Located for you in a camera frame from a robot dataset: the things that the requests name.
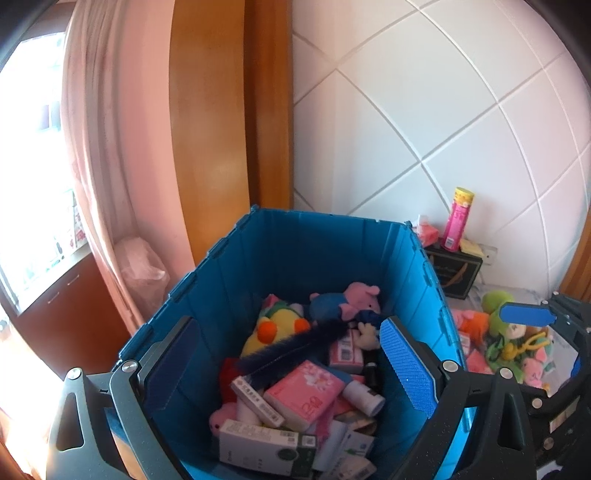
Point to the slim white medicine box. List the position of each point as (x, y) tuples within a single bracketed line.
[(256, 401)]

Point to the clear plastic bag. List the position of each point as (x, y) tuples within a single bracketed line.
[(141, 277)]

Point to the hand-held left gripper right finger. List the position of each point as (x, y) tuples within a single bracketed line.
[(406, 364)]

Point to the brown wooden cabinet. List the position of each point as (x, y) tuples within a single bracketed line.
[(69, 318)]

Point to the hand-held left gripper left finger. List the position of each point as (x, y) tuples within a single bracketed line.
[(173, 364)]

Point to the white tube bottle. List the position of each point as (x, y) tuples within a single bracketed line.
[(364, 399)]

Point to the yellow sticky notes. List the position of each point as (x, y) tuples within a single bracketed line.
[(473, 248)]

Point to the pink flat box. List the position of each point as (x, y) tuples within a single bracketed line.
[(478, 362)]

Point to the orange pink plush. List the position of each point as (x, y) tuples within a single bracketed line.
[(471, 325)]

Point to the pink plush with yellow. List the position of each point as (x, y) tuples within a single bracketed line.
[(535, 371)]

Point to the pink white barcode box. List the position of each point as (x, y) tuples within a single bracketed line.
[(346, 353)]

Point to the white and black box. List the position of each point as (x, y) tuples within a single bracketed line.
[(263, 445)]

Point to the pink yellow canister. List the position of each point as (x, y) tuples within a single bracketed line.
[(457, 219)]

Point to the pink curtain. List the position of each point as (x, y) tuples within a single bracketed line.
[(120, 115)]

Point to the blue fluffy duster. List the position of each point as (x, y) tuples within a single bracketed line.
[(295, 353)]

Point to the black gift box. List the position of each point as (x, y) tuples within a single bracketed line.
[(455, 272)]

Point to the blue folding crate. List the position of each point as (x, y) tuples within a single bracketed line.
[(295, 258)]

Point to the pink pig plush blue shirt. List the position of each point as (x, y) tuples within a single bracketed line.
[(351, 302)]

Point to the small pink plush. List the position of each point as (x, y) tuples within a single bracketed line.
[(224, 417)]

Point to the green yellow orange plush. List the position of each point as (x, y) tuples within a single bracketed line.
[(272, 327)]

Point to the black bottle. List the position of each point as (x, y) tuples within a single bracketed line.
[(371, 369)]

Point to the white green medicine box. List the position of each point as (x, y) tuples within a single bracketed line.
[(351, 450)]

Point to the wooden door frame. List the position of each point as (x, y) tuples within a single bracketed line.
[(212, 115)]

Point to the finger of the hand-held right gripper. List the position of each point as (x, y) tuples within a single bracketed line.
[(526, 314), (576, 369)]

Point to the pink tissue pack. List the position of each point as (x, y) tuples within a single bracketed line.
[(307, 390)]

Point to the green frog plush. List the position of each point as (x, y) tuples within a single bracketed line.
[(496, 311)]

